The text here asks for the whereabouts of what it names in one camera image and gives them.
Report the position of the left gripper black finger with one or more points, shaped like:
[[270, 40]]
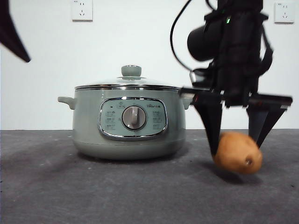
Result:
[[14, 39]]

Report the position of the white wall socket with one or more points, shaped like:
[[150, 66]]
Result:
[[82, 10], [284, 12]]

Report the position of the glass lid with green knob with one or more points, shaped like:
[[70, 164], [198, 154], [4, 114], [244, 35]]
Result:
[[131, 71]]

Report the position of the sage green electric pot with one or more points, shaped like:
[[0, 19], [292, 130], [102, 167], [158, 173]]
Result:
[[88, 121]]

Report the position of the brown potato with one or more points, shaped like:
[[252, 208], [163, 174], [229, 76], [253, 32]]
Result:
[[236, 154]]

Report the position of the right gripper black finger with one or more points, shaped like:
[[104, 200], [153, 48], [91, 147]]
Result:
[[212, 121], [273, 121]]

